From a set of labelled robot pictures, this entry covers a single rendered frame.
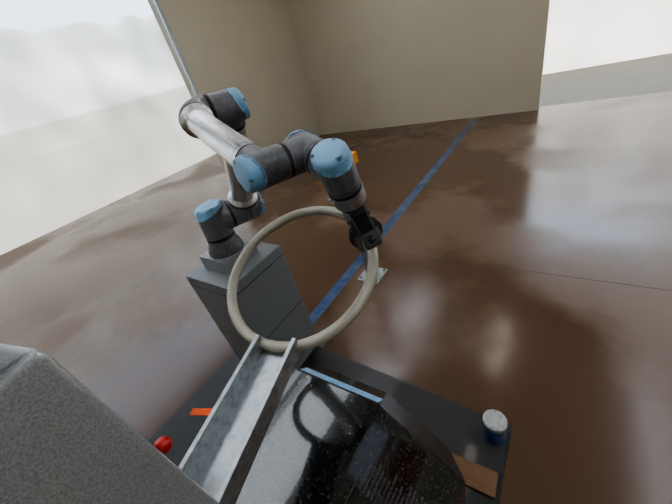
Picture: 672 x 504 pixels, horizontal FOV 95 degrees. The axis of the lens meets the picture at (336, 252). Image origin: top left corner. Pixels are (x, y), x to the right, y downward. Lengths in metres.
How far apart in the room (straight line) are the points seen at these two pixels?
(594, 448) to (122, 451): 1.80
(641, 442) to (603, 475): 0.24
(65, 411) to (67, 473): 0.06
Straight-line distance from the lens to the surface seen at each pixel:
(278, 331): 1.93
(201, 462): 0.81
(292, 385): 1.12
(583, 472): 1.88
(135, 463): 0.47
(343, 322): 0.79
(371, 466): 0.99
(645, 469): 1.97
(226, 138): 0.91
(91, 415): 0.42
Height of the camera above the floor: 1.67
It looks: 32 degrees down
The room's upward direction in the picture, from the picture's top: 16 degrees counter-clockwise
